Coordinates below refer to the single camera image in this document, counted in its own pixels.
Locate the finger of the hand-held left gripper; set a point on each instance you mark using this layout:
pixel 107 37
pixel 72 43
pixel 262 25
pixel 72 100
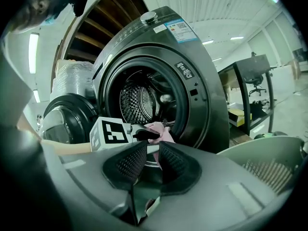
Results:
pixel 146 135

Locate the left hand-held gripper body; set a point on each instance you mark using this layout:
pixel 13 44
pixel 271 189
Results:
pixel 108 133

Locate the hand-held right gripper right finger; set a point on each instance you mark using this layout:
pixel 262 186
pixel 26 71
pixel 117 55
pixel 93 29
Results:
pixel 211 196

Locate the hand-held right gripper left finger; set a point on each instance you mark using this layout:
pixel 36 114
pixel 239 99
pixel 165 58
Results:
pixel 91 177

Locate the pink clothes garment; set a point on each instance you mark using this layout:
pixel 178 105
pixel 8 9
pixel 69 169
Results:
pixel 164 133

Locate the pale slotted laundry basket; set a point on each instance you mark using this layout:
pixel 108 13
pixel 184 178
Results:
pixel 260 153

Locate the dark grey washing machine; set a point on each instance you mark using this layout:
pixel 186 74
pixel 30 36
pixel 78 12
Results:
pixel 204 80

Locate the person's left forearm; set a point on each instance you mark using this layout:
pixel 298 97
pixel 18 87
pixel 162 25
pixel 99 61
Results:
pixel 67 147

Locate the round black glass door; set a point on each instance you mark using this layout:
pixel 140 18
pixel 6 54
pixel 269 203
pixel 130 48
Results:
pixel 67 114

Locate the wooden slat platform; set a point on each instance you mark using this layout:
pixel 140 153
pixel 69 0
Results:
pixel 240 138

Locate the ceiling tube light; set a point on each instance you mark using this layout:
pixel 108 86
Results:
pixel 36 95
pixel 237 38
pixel 208 42
pixel 33 53

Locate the yellow box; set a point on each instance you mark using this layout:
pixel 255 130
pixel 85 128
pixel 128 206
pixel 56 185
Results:
pixel 239 118

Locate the black bag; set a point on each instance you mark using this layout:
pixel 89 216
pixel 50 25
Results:
pixel 258 111

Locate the person's beige shirt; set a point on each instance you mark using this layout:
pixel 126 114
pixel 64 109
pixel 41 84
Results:
pixel 14 85

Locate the black office chair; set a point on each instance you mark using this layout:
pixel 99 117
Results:
pixel 257 84

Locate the black metal table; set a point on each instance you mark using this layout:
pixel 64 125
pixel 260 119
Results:
pixel 252 64

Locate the person's face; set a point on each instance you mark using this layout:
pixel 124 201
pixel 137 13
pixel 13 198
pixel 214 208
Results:
pixel 33 11

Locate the white counter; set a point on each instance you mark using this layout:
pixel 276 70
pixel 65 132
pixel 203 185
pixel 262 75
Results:
pixel 286 72

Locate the brown cardboard box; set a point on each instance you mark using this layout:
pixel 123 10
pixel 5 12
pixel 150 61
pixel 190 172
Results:
pixel 296 68

